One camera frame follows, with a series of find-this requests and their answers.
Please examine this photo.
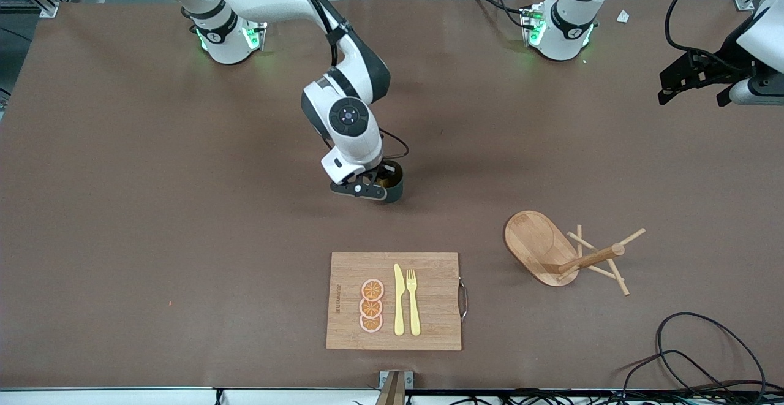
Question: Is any bamboo cutting board metal handle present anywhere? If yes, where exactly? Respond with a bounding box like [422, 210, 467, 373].
[326, 252, 468, 351]

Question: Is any dark teal cup yellow inside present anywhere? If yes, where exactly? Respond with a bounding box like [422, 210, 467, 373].
[372, 159, 405, 205]

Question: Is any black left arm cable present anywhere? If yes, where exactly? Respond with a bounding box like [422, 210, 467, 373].
[665, 0, 736, 56]

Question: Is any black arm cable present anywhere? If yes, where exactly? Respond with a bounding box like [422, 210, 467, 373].
[665, 0, 736, 56]
[279, 0, 410, 164]

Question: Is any white table edge rail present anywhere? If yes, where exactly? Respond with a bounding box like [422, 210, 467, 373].
[0, 387, 380, 405]

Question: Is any black looped cable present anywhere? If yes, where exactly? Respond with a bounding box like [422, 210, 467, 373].
[655, 312, 767, 401]
[619, 350, 729, 403]

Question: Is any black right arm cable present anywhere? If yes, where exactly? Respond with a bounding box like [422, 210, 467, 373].
[279, 0, 410, 164]

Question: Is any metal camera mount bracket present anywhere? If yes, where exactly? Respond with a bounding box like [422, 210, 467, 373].
[379, 370, 414, 405]

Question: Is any yellow plastic knife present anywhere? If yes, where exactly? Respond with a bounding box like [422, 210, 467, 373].
[394, 263, 405, 336]

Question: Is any wooden cup rack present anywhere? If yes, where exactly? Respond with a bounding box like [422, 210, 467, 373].
[504, 210, 647, 297]

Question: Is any yellow plastic fork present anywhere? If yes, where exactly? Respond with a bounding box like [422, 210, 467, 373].
[406, 269, 422, 336]

